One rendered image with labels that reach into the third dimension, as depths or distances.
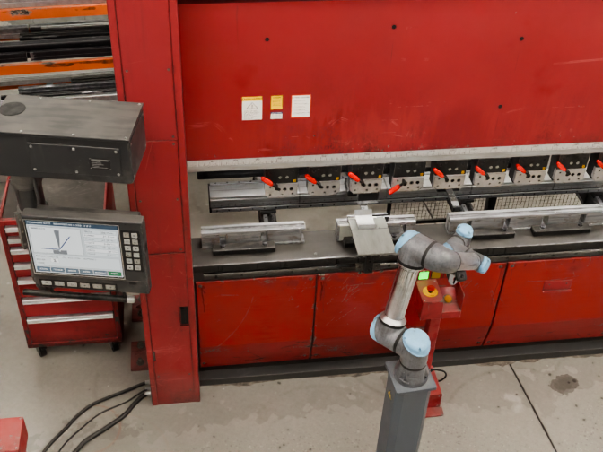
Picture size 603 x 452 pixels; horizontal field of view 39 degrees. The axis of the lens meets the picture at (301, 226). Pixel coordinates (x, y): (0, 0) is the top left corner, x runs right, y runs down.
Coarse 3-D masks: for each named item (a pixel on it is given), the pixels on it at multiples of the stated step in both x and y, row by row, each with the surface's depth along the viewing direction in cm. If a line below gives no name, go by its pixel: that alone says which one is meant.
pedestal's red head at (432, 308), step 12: (420, 288) 406; (444, 288) 412; (456, 288) 411; (420, 300) 403; (432, 300) 400; (456, 300) 411; (420, 312) 404; (432, 312) 404; (444, 312) 405; (456, 312) 406
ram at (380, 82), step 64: (192, 0) 329; (256, 0) 332; (320, 0) 334; (384, 0) 337; (448, 0) 341; (512, 0) 345; (576, 0) 349; (192, 64) 344; (256, 64) 347; (320, 64) 352; (384, 64) 356; (448, 64) 360; (512, 64) 364; (576, 64) 369; (192, 128) 363; (256, 128) 367; (320, 128) 372; (384, 128) 377; (448, 128) 381; (512, 128) 386; (576, 128) 391
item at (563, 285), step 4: (564, 280) 439; (568, 280) 439; (544, 284) 439; (548, 284) 439; (552, 284) 439; (556, 284) 440; (560, 284) 440; (564, 284) 441; (568, 284) 441; (544, 288) 440; (548, 288) 441; (552, 288) 441; (556, 288) 441; (560, 288) 442; (564, 288) 442; (568, 288) 443; (544, 292) 440; (548, 292) 440; (552, 292) 441
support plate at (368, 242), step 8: (352, 224) 407; (384, 224) 408; (352, 232) 402; (360, 232) 402; (368, 232) 403; (376, 232) 403; (384, 232) 403; (360, 240) 398; (368, 240) 398; (376, 240) 398; (384, 240) 399; (360, 248) 393; (368, 248) 394; (376, 248) 394; (384, 248) 394; (392, 248) 394
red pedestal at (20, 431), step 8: (0, 424) 333; (8, 424) 334; (16, 424) 334; (24, 424) 338; (0, 432) 330; (8, 432) 331; (16, 432) 331; (24, 432) 337; (0, 440) 328; (8, 440) 328; (16, 440) 328; (24, 440) 337; (0, 448) 325; (8, 448) 325; (16, 448) 325; (24, 448) 336
